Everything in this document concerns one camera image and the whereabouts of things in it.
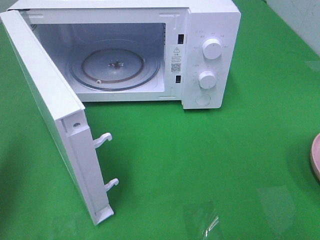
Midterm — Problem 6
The pink round plate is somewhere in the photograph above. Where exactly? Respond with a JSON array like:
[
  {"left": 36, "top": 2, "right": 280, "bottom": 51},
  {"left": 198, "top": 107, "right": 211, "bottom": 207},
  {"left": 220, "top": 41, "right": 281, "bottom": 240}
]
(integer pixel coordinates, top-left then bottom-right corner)
[{"left": 310, "top": 133, "right": 320, "bottom": 182}]

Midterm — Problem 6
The glass microwave turntable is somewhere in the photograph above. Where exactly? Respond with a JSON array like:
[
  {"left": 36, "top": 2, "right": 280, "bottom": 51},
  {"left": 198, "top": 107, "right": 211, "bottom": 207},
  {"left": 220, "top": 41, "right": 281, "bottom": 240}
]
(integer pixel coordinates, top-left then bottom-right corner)
[{"left": 69, "top": 39, "right": 163, "bottom": 92}]

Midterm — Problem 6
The white microwave oven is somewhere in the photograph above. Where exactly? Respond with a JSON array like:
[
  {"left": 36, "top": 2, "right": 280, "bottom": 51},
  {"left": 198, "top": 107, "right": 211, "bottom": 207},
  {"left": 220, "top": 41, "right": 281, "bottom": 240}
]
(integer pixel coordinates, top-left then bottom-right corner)
[{"left": 5, "top": 0, "right": 241, "bottom": 109}]

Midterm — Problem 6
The white microwave door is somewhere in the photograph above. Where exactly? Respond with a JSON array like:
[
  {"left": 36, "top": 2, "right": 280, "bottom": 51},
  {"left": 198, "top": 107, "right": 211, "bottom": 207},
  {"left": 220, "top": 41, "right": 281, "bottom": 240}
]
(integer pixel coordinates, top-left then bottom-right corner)
[{"left": 0, "top": 10, "right": 119, "bottom": 225}]

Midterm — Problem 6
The green table cloth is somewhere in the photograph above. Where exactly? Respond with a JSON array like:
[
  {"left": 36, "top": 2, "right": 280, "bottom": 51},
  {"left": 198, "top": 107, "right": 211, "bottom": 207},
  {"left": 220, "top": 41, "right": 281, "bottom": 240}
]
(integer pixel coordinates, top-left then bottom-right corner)
[{"left": 0, "top": 0, "right": 320, "bottom": 240}]

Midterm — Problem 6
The round white door button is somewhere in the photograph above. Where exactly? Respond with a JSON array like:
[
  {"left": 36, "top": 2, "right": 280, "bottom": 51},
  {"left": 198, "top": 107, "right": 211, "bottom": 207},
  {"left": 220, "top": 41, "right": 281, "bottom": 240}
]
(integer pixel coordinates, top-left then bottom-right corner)
[{"left": 195, "top": 94, "right": 211, "bottom": 106}]

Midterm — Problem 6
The white microwave knob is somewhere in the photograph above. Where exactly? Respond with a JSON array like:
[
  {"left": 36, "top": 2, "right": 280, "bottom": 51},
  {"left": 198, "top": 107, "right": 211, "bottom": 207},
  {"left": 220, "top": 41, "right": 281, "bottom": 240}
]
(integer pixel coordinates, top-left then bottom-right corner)
[
  {"left": 198, "top": 71, "right": 217, "bottom": 90},
  {"left": 202, "top": 38, "right": 223, "bottom": 60}
]

